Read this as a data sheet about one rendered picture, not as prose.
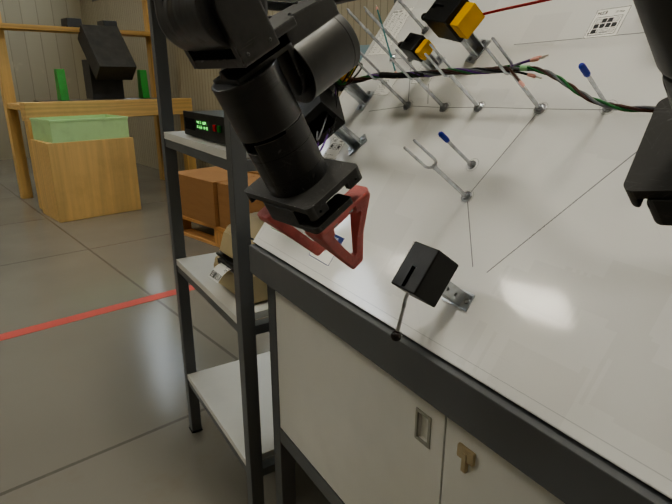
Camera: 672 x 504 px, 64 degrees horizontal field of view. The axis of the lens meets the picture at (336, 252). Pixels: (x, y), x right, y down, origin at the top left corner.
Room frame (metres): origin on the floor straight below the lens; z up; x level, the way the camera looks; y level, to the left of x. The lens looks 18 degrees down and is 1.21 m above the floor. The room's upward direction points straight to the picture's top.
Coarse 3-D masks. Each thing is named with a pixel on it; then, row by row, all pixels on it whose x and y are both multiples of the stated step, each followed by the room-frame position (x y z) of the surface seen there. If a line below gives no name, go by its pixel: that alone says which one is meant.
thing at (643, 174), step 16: (656, 112) 0.29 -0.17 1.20; (656, 128) 0.28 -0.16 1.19; (640, 144) 0.28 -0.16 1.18; (656, 144) 0.27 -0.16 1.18; (640, 160) 0.27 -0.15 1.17; (656, 160) 0.26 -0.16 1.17; (640, 176) 0.26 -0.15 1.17; (656, 176) 0.26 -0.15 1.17; (640, 192) 0.26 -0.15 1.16; (656, 192) 0.25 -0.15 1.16
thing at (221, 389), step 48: (288, 0) 1.81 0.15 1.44; (336, 0) 1.65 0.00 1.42; (192, 144) 1.39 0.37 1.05; (240, 144) 1.17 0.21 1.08; (240, 192) 1.16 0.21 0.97; (240, 240) 1.16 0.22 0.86; (240, 288) 1.16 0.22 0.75; (192, 336) 1.64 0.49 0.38; (240, 336) 1.17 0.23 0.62; (192, 384) 1.58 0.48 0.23; (240, 384) 1.56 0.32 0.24; (192, 432) 1.62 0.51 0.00; (240, 432) 1.30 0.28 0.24
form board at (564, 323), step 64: (512, 0) 1.00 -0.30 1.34; (576, 0) 0.88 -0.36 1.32; (384, 64) 1.18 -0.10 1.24; (576, 64) 0.79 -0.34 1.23; (640, 64) 0.71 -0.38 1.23; (384, 128) 1.03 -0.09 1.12; (448, 128) 0.90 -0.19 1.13; (512, 128) 0.80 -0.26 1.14; (576, 128) 0.72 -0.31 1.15; (640, 128) 0.65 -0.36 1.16; (384, 192) 0.91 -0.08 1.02; (448, 192) 0.80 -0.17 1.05; (512, 192) 0.72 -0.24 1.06; (576, 192) 0.65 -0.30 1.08; (384, 256) 0.81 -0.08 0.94; (448, 256) 0.72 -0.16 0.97; (512, 256) 0.65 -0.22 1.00; (576, 256) 0.59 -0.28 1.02; (640, 256) 0.54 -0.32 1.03; (384, 320) 0.72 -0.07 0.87; (448, 320) 0.64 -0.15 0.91; (512, 320) 0.58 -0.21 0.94; (576, 320) 0.53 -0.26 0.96; (640, 320) 0.49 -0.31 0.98; (512, 384) 0.53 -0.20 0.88; (576, 384) 0.48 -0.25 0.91; (640, 384) 0.45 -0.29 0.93; (640, 448) 0.41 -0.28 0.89
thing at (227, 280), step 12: (252, 216) 1.44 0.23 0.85; (228, 228) 1.41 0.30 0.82; (252, 228) 1.36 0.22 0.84; (228, 240) 1.38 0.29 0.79; (252, 240) 1.30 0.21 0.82; (216, 252) 1.41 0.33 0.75; (228, 252) 1.37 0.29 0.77; (216, 264) 1.39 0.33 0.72; (228, 264) 1.32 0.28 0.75; (228, 276) 1.32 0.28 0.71; (228, 288) 1.33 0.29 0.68; (264, 288) 1.27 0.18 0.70
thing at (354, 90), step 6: (336, 84) 1.06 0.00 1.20; (354, 84) 1.13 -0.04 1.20; (342, 90) 1.07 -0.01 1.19; (348, 90) 1.12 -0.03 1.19; (354, 90) 1.14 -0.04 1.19; (360, 90) 1.14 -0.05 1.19; (354, 96) 1.13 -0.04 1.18; (360, 96) 1.15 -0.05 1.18; (366, 96) 1.15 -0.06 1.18; (360, 102) 1.14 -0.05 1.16; (366, 102) 1.14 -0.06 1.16; (360, 108) 1.14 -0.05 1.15
